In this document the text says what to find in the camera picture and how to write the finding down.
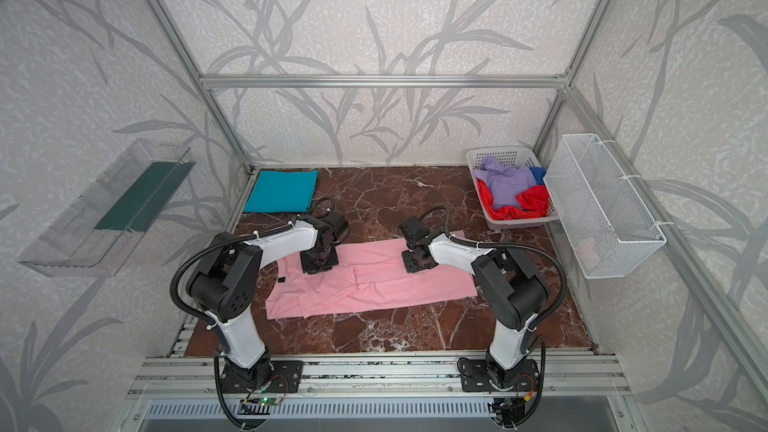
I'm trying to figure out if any pink t-shirt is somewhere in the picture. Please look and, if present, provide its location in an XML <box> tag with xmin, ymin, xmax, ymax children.
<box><xmin>265</xmin><ymin>239</ymin><xmax>477</xmax><ymax>320</ymax></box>

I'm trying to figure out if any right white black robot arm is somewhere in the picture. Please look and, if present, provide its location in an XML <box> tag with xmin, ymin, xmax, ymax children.
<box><xmin>399</xmin><ymin>217</ymin><xmax>550</xmax><ymax>390</ymax></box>

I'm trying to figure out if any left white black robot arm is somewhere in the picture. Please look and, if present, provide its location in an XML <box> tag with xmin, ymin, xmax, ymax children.
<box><xmin>178</xmin><ymin>211</ymin><xmax>349</xmax><ymax>388</ymax></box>

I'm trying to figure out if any folded teal t-shirt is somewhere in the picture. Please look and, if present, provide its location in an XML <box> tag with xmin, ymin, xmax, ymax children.
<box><xmin>243</xmin><ymin>170</ymin><xmax>318</xmax><ymax>213</ymax></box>

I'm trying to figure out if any purple t-shirt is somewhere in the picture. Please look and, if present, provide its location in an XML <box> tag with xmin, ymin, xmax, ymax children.
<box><xmin>473</xmin><ymin>156</ymin><xmax>538</xmax><ymax>210</ymax></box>

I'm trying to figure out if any white plastic laundry basket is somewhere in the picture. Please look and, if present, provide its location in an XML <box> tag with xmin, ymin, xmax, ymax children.
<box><xmin>466</xmin><ymin>146</ymin><xmax>558</xmax><ymax>230</ymax></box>

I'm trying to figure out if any red t-shirt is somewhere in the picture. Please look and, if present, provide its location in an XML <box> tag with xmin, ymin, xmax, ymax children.
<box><xmin>476</xmin><ymin>179</ymin><xmax>550</xmax><ymax>221</ymax></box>

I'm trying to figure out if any blue t-shirt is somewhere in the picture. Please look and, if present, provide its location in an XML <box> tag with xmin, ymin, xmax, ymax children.
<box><xmin>529</xmin><ymin>167</ymin><xmax>547</xmax><ymax>186</ymax></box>

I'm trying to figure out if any green circuit board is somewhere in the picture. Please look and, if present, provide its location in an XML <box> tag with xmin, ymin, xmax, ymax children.
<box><xmin>240</xmin><ymin>396</ymin><xmax>284</xmax><ymax>415</ymax></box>

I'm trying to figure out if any green mat in shelf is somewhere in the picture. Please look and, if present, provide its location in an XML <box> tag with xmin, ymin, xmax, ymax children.
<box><xmin>95</xmin><ymin>161</ymin><xmax>196</xmax><ymax>233</ymax></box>

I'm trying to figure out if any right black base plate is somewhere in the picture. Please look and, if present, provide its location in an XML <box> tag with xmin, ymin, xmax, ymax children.
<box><xmin>457</xmin><ymin>357</ymin><xmax>541</xmax><ymax>393</ymax></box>

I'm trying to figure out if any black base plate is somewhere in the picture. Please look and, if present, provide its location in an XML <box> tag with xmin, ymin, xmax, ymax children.
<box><xmin>457</xmin><ymin>357</ymin><xmax>541</xmax><ymax>393</ymax></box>
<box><xmin>219</xmin><ymin>359</ymin><xmax>305</xmax><ymax>394</ymax></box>

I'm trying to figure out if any left black corrugated cable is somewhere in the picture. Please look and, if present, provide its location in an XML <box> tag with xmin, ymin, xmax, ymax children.
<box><xmin>169</xmin><ymin>195</ymin><xmax>337</xmax><ymax>430</ymax></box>

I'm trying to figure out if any black corrugated cable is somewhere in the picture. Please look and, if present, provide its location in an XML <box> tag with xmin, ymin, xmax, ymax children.
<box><xmin>169</xmin><ymin>195</ymin><xmax>337</xmax><ymax>430</ymax></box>
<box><xmin>417</xmin><ymin>205</ymin><xmax>569</xmax><ymax>427</ymax></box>

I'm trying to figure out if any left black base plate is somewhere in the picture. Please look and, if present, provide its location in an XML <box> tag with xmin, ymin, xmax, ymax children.
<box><xmin>219</xmin><ymin>359</ymin><xmax>305</xmax><ymax>394</ymax></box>

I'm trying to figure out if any right black corrugated cable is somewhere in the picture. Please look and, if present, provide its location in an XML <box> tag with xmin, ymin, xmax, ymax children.
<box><xmin>417</xmin><ymin>205</ymin><xmax>569</xmax><ymax>427</ymax></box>

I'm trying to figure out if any white wire mesh basket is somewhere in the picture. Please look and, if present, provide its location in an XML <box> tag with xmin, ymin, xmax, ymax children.
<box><xmin>544</xmin><ymin>134</ymin><xmax>667</xmax><ymax>279</ymax></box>

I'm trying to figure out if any aluminium mounting rail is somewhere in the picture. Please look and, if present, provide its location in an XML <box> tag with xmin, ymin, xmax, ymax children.
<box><xmin>126</xmin><ymin>349</ymin><xmax>631</xmax><ymax>399</ymax></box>

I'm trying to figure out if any clear plastic wall shelf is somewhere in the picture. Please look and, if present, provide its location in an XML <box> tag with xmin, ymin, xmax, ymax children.
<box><xmin>19</xmin><ymin>139</ymin><xmax>196</xmax><ymax>278</ymax></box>

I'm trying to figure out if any aluminium frame profile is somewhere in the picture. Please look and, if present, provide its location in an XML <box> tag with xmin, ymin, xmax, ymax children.
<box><xmin>144</xmin><ymin>0</ymin><xmax>767</xmax><ymax>398</ymax></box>

